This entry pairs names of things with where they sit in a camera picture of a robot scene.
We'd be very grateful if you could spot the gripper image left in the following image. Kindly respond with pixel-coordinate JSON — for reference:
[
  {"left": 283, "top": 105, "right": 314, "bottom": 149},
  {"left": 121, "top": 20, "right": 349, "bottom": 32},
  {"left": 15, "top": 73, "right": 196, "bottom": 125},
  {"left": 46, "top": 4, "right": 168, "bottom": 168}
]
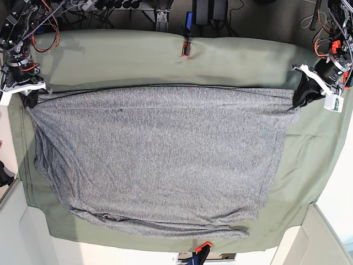
[{"left": 1, "top": 59, "right": 52, "bottom": 109}]

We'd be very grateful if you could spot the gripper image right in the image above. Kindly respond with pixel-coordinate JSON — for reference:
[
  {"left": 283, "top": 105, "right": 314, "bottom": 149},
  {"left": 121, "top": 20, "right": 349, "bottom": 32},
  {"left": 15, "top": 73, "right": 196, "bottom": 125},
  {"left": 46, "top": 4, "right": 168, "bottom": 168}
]
[{"left": 292, "top": 55, "right": 352, "bottom": 107}]

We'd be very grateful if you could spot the grey heathered T-shirt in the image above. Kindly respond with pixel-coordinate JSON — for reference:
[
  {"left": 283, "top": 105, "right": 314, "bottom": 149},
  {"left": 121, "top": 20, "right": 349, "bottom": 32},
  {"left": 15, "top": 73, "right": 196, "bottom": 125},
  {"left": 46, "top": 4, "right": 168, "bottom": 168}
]
[{"left": 28, "top": 86, "right": 300, "bottom": 240}]

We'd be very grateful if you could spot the black object left edge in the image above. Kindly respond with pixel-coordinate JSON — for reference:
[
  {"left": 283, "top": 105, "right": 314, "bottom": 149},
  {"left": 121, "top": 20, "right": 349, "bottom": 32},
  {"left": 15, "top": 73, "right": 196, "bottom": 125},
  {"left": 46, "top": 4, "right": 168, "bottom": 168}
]
[{"left": 0, "top": 161, "right": 14, "bottom": 187}]

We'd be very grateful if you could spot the white power strip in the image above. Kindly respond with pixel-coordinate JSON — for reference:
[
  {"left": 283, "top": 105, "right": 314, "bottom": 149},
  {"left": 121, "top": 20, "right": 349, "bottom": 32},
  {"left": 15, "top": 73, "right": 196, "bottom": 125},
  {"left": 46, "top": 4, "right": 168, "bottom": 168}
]
[{"left": 65, "top": 0, "right": 153, "bottom": 12}]

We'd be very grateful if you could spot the black power adapter right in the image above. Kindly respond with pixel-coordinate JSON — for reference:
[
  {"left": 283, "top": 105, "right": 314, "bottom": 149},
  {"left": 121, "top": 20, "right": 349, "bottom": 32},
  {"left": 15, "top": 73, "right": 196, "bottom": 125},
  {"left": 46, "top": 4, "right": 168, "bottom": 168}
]
[{"left": 211, "top": 0, "right": 228, "bottom": 21}]

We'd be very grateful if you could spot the black power adapter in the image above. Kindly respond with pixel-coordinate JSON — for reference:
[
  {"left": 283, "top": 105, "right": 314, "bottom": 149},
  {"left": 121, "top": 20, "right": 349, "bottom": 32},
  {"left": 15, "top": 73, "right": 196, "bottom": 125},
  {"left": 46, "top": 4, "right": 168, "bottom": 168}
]
[
  {"left": 192, "top": 0, "right": 210, "bottom": 26},
  {"left": 211, "top": 0, "right": 228, "bottom": 21}
]

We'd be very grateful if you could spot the orange black clamp top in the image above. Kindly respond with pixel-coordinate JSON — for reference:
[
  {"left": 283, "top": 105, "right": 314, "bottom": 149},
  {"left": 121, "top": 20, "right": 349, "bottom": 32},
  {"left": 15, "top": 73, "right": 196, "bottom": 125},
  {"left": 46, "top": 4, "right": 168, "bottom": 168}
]
[{"left": 181, "top": 12, "right": 192, "bottom": 57}]

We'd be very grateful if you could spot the orange black clamp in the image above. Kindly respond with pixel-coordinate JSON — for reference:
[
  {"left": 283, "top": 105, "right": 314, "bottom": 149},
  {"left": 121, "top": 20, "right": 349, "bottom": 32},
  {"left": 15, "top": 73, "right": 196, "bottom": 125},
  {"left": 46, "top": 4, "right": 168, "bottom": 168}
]
[
  {"left": 187, "top": 241, "right": 212, "bottom": 265},
  {"left": 181, "top": 12, "right": 192, "bottom": 57}
]

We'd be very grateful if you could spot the black power adapter left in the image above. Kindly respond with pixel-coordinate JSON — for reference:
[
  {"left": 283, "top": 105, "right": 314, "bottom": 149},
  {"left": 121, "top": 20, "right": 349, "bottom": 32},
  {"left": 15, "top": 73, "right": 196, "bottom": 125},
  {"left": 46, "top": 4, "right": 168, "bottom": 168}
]
[{"left": 192, "top": 0, "right": 210, "bottom": 26}]

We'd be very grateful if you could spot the orange black clamp bottom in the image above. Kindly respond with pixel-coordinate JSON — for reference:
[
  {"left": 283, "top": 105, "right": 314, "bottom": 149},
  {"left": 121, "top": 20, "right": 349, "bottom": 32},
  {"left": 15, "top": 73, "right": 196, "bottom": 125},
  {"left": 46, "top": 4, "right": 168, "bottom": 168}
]
[{"left": 187, "top": 241, "right": 212, "bottom": 265}]

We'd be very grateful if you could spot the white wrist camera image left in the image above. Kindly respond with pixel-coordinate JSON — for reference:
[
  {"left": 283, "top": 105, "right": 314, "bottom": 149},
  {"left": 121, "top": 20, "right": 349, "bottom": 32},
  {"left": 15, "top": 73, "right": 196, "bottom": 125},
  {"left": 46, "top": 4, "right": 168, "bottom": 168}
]
[{"left": 0, "top": 91, "right": 12, "bottom": 106}]

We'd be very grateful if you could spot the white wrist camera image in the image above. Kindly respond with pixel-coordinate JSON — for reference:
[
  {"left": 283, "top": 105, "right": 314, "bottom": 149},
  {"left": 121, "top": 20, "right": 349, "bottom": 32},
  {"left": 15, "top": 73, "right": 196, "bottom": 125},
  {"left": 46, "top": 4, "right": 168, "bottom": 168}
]
[
  {"left": 0, "top": 91, "right": 12, "bottom": 106},
  {"left": 324, "top": 94, "right": 344, "bottom": 113}
]

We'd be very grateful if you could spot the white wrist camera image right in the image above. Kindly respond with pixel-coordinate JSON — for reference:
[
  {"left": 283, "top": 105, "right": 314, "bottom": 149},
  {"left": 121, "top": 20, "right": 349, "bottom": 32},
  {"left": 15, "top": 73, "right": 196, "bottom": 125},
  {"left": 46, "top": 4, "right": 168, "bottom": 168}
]
[{"left": 324, "top": 94, "right": 344, "bottom": 113}]

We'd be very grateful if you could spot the grey coiled cable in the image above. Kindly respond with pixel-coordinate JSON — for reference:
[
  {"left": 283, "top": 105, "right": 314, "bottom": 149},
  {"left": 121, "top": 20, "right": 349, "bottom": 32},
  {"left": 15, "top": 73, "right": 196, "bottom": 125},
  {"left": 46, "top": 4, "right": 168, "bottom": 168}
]
[{"left": 299, "top": 8, "right": 320, "bottom": 29}]

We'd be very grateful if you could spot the metal table bracket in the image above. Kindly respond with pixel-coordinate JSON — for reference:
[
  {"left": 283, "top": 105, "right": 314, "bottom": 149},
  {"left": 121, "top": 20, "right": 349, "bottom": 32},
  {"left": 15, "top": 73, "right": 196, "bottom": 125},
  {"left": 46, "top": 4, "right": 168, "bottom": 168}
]
[{"left": 155, "top": 9, "right": 169, "bottom": 33}]

